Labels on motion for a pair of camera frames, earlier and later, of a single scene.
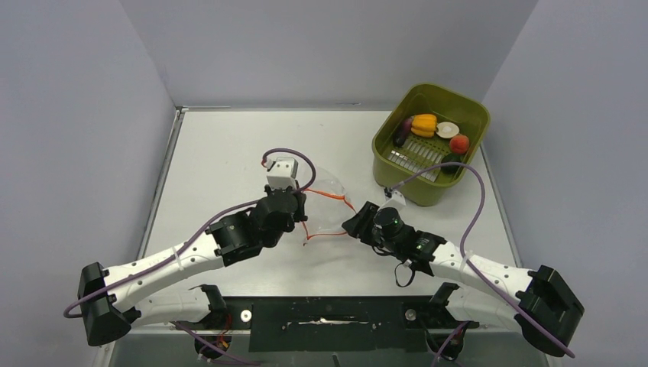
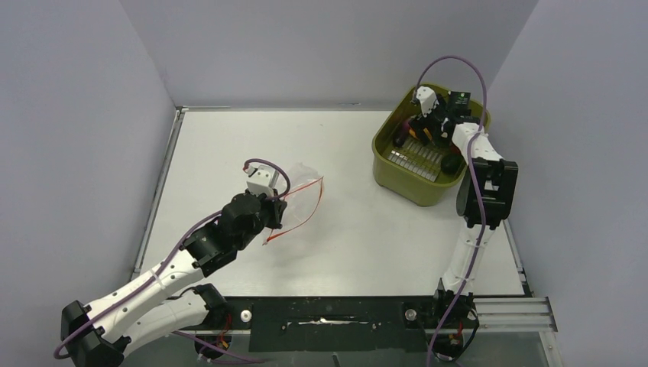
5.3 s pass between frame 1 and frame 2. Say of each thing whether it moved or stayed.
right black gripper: moved
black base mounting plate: stayed
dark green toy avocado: stayed
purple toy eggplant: stayed
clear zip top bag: moved
